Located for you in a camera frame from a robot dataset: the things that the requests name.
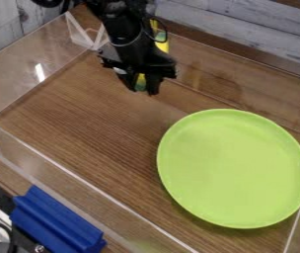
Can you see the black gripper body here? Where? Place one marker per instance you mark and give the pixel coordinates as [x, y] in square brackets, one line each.
[131, 61]

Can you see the green plastic plate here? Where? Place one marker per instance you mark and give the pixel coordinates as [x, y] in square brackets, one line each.
[230, 167]

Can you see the yellow labelled tin can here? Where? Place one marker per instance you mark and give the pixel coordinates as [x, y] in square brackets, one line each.
[159, 35]

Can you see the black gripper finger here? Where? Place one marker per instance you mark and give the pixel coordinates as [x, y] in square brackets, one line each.
[154, 80]
[130, 79]

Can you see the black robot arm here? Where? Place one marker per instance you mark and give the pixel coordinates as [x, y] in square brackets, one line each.
[125, 18]

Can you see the blue plastic clamp block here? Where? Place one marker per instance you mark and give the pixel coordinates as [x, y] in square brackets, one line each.
[62, 230]

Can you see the yellow toy banana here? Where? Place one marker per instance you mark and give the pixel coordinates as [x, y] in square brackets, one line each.
[142, 83]

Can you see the clear acrylic corner bracket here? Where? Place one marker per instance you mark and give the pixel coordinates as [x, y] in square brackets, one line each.
[90, 38]

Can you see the clear acrylic wall panels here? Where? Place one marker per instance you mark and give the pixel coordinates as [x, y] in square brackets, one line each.
[81, 136]

